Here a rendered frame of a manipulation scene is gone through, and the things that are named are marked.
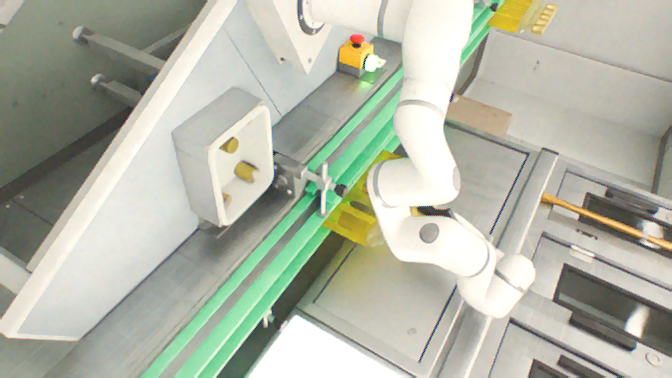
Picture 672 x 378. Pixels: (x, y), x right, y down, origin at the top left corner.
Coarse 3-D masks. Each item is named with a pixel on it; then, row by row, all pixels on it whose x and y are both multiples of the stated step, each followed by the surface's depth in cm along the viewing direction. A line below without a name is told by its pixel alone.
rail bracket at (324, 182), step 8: (296, 168) 106; (304, 168) 106; (296, 176) 107; (304, 176) 106; (312, 176) 105; (320, 176) 104; (328, 176) 104; (320, 184) 104; (328, 184) 104; (336, 184) 104; (336, 192) 103; (344, 192) 103; (320, 208) 111; (320, 216) 112
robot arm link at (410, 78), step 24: (432, 0) 76; (456, 0) 76; (408, 24) 76; (432, 24) 74; (456, 24) 74; (408, 48) 75; (432, 48) 73; (456, 48) 74; (408, 72) 80; (432, 72) 76; (456, 72) 80; (408, 96) 79; (432, 96) 78
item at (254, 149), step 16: (256, 112) 91; (240, 128) 89; (256, 128) 99; (240, 144) 104; (256, 144) 102; (208, 160) 85; (224, 160) 101; (240, 160) 107; (256, 160) 106; (272, 160) 104; (224, 176) 104; (272, 176) 108; (224, 192) 104; (240, 192) 105; (256, 192) 105; (224, 208) 95; (240, 208) 102; (224, 224) 98
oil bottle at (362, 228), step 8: (336, 208) 116; (344, 208) 116; (352, 208) 117; (328, 216) 115; (336, 216) 115; (344, 216) 115; (352, 216) 115; (360, 216) 115; (368, 216) 115; (328, 224) 117; (336, 224) 116; (344, 224) 114; (352, 224) 113; (360, 224) 113; (368, 224) 113; (376, 224) 113; (344, 232) 116; (352, 232) 114; (360, 232) 112; (368, 232) 112; (376, 232) 112; (360, 240) 114; (368, 240) 113; (376, 240) 112
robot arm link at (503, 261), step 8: (496, 248) 109; (496, 256) 107; (504, 256) 100; (512, 256) 98; (520, 256) 98; (496, 264) 101; (504, 264) 99; (512, 264) 97; (520, 264) 97; (528, 264) 97; (496, 272) 99; (504, 272) 98; (512, 272) 97; (520, 272) 97; (528, 272) 97; (512, 280) 97; (520, 280) 97; (528, 280) 97; (520, 288) 97; (528, 288) 105
